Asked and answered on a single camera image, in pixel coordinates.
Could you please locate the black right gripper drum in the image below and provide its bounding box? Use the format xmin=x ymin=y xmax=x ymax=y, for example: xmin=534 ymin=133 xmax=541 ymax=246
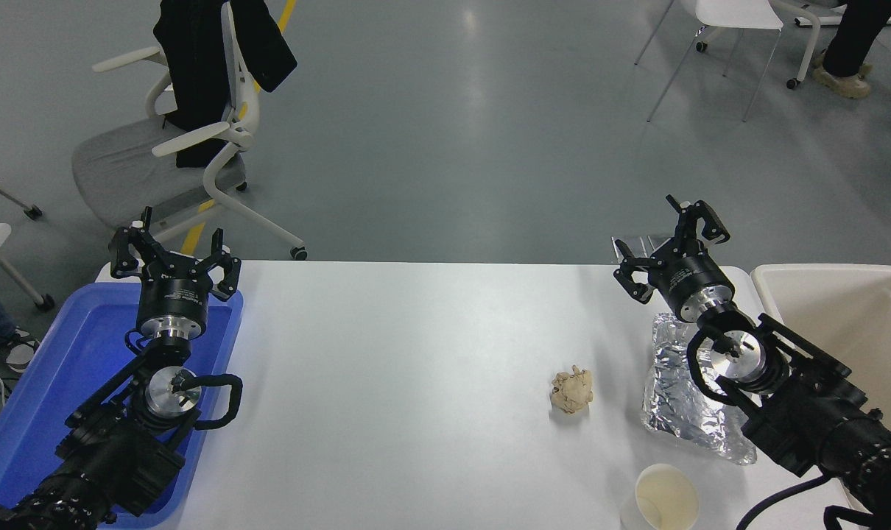
xmin=653 ymin=252 xmax=736 ymax=321

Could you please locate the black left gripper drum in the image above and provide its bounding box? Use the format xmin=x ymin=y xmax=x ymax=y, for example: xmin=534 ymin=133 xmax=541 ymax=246
xmin=136 ymin=255 xmax=213 ymax=325

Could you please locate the white paper cup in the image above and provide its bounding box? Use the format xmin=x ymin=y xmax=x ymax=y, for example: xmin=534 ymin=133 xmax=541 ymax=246
xmin=621 ymin=464 xmax=700 ymax=530

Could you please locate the grey white office chair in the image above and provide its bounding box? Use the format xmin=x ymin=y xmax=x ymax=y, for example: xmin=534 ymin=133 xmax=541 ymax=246
xmin=72 ymin=0 xmax=308 ymax=262

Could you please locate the crumpled tan paper ball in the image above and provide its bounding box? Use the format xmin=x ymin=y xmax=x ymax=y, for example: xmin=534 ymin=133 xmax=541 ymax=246
xmin=550 ymin=365 xmax=594 ymax=414

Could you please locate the blue plastic tray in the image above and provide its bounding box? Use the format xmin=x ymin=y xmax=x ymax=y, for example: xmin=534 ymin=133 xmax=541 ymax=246
xmin=0 ymin=282 xmax=244 ymax=529

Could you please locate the large pale plastic bin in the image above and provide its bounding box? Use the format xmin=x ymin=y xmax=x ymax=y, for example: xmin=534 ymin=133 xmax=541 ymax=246
xmin=751 ymin=264 xmax=891 ymax=442

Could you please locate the black jacket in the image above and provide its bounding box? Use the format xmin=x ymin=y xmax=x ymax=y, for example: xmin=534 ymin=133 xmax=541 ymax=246
xmin=153 ymin=0 xmax=297 ymax=169

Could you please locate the white chair base with caster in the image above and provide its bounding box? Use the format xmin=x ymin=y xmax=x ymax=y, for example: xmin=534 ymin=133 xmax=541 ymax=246
xmin=772 ymin=0 xmax=891 ymax=91

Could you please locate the white chair with metal legs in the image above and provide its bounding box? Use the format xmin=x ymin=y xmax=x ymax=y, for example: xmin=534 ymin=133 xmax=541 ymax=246
xmin=635 ymin=0 xmax=785 ymax=124

